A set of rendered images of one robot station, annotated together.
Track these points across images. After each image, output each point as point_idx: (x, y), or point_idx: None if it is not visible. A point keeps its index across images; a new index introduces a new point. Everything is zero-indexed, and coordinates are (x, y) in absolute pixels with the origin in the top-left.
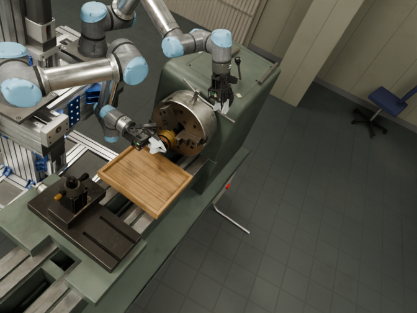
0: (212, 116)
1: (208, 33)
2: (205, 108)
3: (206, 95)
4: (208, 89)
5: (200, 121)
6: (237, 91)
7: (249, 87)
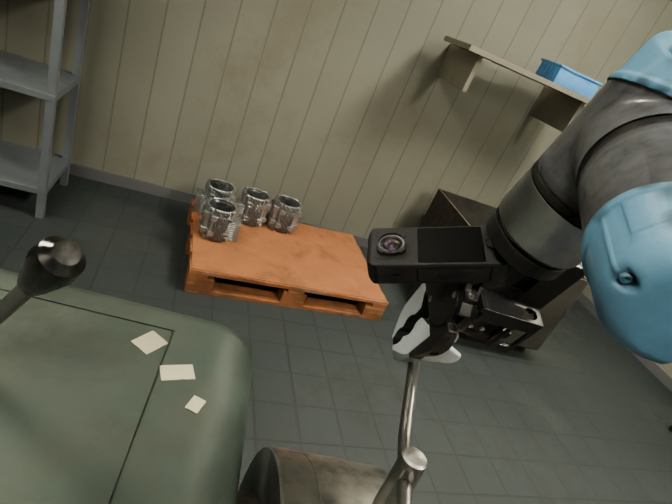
0: (295, 451)
1: None
2: (321, 471)
3: (232, 499)
4: (540, 327)
5: (383, 472)
6: (116, 349)
7: (32, 306)
